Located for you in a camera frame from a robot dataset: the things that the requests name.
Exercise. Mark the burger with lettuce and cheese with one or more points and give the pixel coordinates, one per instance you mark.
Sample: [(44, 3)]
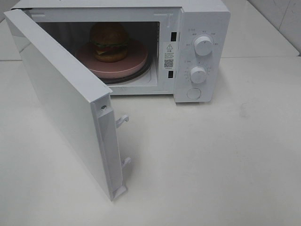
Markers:
[(109, 41)]

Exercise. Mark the pink round plate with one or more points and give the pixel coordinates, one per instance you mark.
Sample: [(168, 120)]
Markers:
[(133, 62)]

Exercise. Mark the round white door button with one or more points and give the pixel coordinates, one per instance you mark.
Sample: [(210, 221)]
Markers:
[(194, 93)]

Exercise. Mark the white control knob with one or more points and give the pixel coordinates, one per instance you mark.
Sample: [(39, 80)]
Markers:
[(198, 74), (203, 45)]

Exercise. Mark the white microwave oven body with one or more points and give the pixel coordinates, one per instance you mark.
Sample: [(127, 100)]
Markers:
[(167, 27)]

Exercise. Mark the lower white control knob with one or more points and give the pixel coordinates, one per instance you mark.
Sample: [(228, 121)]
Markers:
[(198, 74)]

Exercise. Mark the white microwave door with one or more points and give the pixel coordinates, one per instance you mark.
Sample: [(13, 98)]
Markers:
[(75, 100)]

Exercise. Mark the glass microwave turntable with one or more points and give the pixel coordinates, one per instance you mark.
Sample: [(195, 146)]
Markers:
[(129, 77)]

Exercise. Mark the upper white control knob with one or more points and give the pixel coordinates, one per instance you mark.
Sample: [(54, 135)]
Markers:
[(203, 45)]

